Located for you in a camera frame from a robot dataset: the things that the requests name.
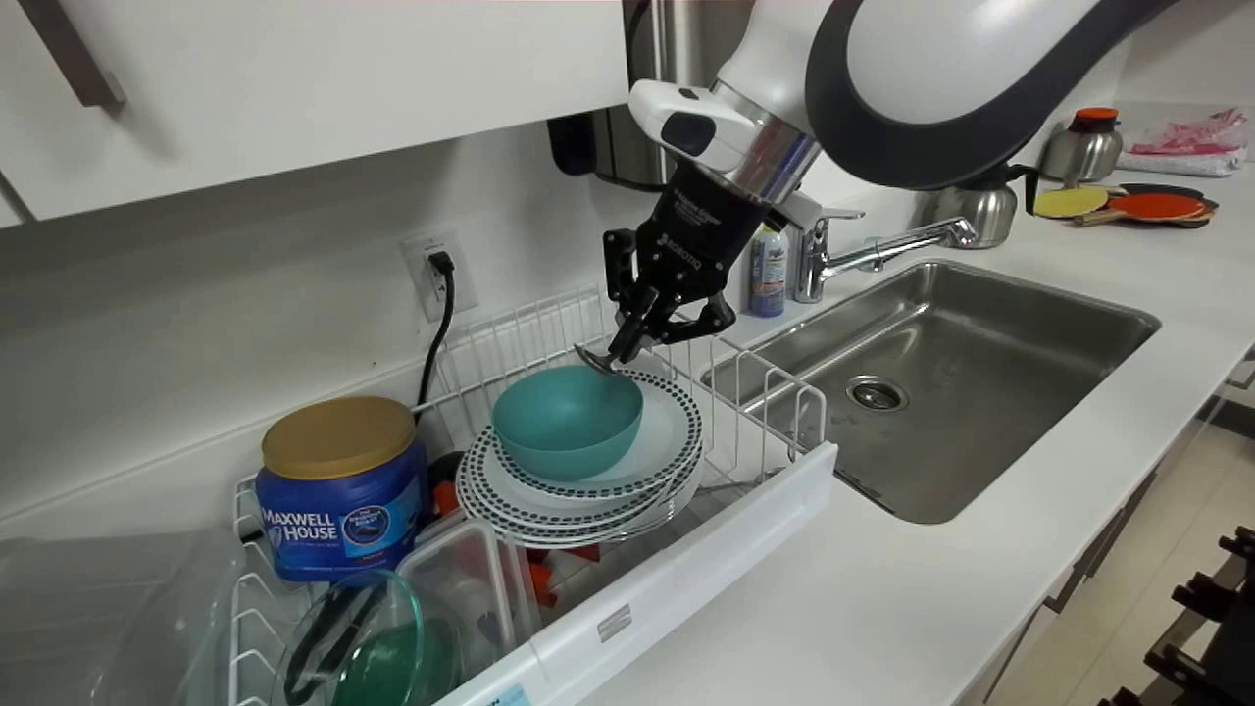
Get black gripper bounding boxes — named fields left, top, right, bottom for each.
left=603, top=165, right=769, bottom=364

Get clear plastic container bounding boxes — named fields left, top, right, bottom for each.
left=401, top=513, right=541, bottom=681

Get stainless steel sink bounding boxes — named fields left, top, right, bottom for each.
left=701, top=263, right=1160, bottom=527

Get steel thermos orange lid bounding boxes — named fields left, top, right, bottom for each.
left=1037, top=107, right=1122, bottom=186

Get steel kettle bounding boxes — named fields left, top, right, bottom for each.
left=936, top=186, right=1015, bottom=251

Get blue coffee canister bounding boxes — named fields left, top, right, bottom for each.
left=253, top=395, right=430, bottom=583

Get silver metal spoon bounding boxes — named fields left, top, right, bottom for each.
left=572, top=344, right=626, bottom=378

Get steel paper towel dispenser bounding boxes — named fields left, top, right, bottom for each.
left=541, top=0, right=755, bottom=198

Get blue spray bottle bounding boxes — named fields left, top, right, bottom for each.
left=749, top=233, right=788, bottom=319

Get yellow lid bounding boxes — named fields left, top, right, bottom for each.
left=1035, top=186, right=1109, bottom=220

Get orange plate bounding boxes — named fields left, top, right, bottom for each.
left=1109, top=188, right=1214, bottom=229

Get white patterned plate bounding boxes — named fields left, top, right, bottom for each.
left=453, top=371, right=701, bottom=551

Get white dish rack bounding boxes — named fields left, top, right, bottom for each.
left=222, top=303, right=835, bottom=706

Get white upper cabinet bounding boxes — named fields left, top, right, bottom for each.
left=0, top=0, right=626, bottom=220

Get chrome faucet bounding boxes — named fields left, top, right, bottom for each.
left=792, top=207, right=976, bottom=303

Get sink drain strainer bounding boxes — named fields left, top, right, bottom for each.
left=848, top=378, right=907, bottom=411

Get white wall outlet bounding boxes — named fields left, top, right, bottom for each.
left=401, top=233, right=474, bottom=322

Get pink patterned cloth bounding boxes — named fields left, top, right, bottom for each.
left=1122, top=107, right=1251, bottom=177

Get light blue bowl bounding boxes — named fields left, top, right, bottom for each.
left=491, top=364, right=641, bottom=477

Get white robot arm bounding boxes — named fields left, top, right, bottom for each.
left=603, top=0, right=1171, bottom=364

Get black power cord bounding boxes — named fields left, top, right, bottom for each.
left=409, top=251, right=458, bottom=415

